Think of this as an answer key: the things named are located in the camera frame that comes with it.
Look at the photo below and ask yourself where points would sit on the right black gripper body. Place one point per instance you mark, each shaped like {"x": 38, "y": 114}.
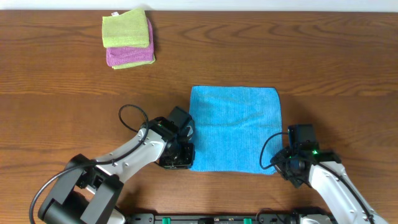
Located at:
{"x": 282, "y": 160}

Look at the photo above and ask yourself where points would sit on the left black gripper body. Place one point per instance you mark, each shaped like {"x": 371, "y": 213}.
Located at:
{"x": 183, "y": 156}

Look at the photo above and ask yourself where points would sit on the blue microfiber cloth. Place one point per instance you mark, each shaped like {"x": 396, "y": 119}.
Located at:
{"x": 237, "y": 128}

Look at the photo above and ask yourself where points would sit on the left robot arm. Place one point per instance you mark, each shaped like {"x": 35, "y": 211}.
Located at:
{"x": 87, "y": 190}

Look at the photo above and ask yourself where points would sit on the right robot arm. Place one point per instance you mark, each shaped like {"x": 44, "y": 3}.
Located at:
{"x": 324, "y": 172}

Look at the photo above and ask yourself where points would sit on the bottom green folded cloth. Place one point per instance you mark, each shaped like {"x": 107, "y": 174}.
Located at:
{"x": 133, "y": 64}

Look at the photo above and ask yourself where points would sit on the green folded cloth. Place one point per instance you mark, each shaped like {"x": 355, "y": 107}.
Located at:
{"x": 129, "y": 29}
{"x": 133, "y": 64}

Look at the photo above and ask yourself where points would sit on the purple folded cloth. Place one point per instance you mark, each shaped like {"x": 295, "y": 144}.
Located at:
{"x": 121, "y": 55}

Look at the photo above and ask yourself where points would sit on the top green folded cloth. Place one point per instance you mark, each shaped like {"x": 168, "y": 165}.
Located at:
{"x": 129, "y": 29}

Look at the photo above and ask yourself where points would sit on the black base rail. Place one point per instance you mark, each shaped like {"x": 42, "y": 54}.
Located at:
{"x": 262, "y": 218}

